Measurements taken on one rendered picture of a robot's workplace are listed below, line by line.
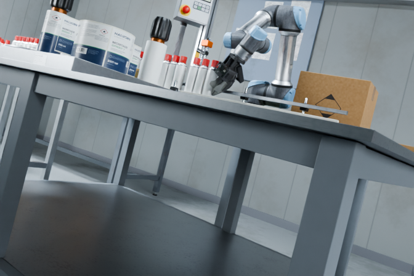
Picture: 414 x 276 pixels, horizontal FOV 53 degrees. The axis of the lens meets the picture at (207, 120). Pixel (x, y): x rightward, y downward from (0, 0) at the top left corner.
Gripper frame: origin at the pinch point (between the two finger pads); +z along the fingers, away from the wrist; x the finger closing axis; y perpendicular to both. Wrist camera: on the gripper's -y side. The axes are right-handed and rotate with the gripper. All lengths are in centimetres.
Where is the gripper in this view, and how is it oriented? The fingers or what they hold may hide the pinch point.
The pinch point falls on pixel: (214, 93)
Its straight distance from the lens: 188.4
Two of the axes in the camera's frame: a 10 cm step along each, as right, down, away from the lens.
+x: 5.5, 6.4, -5.3
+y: -5.8, -1.6, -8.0
